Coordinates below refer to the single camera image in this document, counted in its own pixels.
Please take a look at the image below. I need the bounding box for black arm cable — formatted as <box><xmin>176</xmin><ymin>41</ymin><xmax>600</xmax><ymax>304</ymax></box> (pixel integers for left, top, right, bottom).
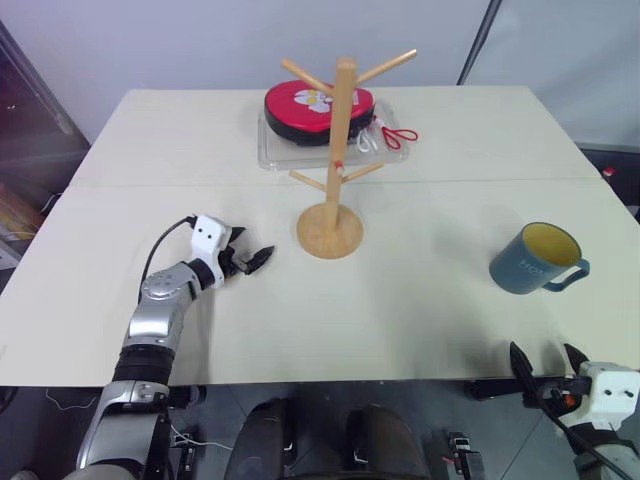
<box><xmin>541</xmin><ymin>398</ymin><xmax>622</xmax><ymax>474</ymax></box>
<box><xmin>138</xmin><ymin>215</ymin><xmax>199</xmax><ymax>304</ymax></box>

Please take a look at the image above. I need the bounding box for black table frame bracket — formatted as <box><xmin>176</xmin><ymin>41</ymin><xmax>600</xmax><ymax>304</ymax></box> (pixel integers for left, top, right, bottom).
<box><xmin>463</xmin><ymin>379</ymin><xmax>526</xmax><ymax>401</ymax></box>

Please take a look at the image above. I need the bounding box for dark equipment beside table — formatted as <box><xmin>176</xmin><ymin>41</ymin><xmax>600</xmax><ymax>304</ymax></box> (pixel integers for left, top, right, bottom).
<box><xmin>574</xmin><ymin>141</ymin><xmax>640</xmax><ymax>227</ymax></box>

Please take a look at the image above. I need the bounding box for black slanted pole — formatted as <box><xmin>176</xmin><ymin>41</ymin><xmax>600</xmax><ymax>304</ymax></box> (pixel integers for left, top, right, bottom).
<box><xmin>455</xmin><ymin>0</ymin><xmax>504</xmax><ymax>87</ymax></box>

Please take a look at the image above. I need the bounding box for red black pouch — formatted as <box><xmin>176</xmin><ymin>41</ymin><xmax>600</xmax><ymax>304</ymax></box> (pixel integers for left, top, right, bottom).
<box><xmin>262</xmin><ymin>79</ymin><xmax>378</xmax><ymax>148</ymax></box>

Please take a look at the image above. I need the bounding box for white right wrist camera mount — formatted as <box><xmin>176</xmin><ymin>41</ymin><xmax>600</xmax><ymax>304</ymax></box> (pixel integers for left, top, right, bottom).
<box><xmin>576</xmin><ymin>360</ymin><xmax>640</xmax><ymax>432</ymax></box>

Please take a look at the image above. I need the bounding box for white cord loop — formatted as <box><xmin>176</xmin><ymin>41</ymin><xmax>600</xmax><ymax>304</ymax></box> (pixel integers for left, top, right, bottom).
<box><xmin>355</xmin><ymin>126</ymin><xmax>383</xmax><ymax>156</ymax></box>

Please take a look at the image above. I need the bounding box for dark rounded shape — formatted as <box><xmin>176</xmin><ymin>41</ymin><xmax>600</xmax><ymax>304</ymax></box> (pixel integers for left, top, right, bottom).
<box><xmin>230</xmin><ymin>396</ymin><xmax>297</xmax><ymax>480</ymax></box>

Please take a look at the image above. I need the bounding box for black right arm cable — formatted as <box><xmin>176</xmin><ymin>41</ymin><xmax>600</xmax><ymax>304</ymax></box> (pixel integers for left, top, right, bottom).
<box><xmin>541</xmin><ymin>398</ymin><xmax>622</xmax><ymax>474</ymax></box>

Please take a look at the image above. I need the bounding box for thin white floor wire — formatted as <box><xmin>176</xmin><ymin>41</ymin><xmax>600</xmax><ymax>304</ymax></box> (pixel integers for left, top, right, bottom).
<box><xmin>168</xmin><ymin>423</ymin><xmax>236</xmax><ymax>451</ymax></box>

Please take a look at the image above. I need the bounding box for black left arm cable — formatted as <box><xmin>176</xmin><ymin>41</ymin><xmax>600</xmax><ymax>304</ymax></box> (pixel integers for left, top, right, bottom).
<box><xmin>138</xmin><ymin>215</ymin><xmax>199</xmax><ymax>304</ymax></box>

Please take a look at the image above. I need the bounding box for clear plastic tray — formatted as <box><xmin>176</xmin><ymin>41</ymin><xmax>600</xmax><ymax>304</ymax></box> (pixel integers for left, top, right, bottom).
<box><xmin>256</xmin><ymin>98</ymin><xmax>413</xmax><ymax>173</ymax></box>

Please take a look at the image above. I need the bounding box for dark glass cabinet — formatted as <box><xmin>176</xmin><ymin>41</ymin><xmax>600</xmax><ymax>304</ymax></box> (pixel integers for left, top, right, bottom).
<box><xmin>0</xmin><ymin>18</ymin><xmax>93</xmax><ymax>274</ymax></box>

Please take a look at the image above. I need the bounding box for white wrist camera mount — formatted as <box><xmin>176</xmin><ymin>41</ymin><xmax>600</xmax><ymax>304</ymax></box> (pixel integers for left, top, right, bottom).
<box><xmin>576</xmin><ymin>360</ymin><xmax>640</xmax><ymax>432</ymax></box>
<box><xmin>189</xmin><ymin>214</ymin><xmax>234</xmax><ymax>289</ymax></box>

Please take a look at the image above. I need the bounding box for red cord loop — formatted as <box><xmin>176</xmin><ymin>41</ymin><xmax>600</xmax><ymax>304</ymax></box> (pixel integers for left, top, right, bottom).
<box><xmin>374</xmin><ymin>114</ymin><xmax>419</xmax><ymax>150</ymax></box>

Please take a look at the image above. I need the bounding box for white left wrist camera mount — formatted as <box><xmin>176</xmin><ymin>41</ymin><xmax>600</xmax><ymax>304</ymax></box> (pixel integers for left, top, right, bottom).
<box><xmin>189</xmin><ymin>214</ymin><xmax>234</xmax><ymax>289</ymax></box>

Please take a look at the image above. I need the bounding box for wooden mug tree stand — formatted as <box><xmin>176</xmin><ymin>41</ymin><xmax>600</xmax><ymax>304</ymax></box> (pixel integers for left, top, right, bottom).
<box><xmin>280</xmin><ymin>47</ymin><xmax>418</xmax><ymax>261</ymax></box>

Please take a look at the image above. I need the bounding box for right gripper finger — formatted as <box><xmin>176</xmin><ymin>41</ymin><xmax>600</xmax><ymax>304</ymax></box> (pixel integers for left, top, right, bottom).
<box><xmin>563</xmin><ymin>342</ymin><xmax>592</xmax><ymax>379</ymax></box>
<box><xmin>508</xmin><ymin>341</ymin><xmax>539</xmax><ymax>397</ymax></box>

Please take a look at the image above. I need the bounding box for blue mug yellow inside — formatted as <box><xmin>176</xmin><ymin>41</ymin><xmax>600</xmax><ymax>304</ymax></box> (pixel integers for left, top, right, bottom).
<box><xmin>488</xmin><ymin>221</ymin><xmax>592</xmax><ymax>297</ymax></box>

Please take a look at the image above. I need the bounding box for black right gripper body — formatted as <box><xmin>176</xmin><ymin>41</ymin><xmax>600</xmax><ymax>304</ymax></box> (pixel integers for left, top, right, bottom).
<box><xmin>521</xmin><ymin>373</ymin><xmax>594</xmax><ymax>417</ymax></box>

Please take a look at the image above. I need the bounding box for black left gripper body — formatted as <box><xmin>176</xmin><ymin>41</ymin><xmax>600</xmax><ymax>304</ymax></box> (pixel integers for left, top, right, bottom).
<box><xmin>217</xmin><ymin>241</ymin><xmax>254</xmax><ymax>280</ymax></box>

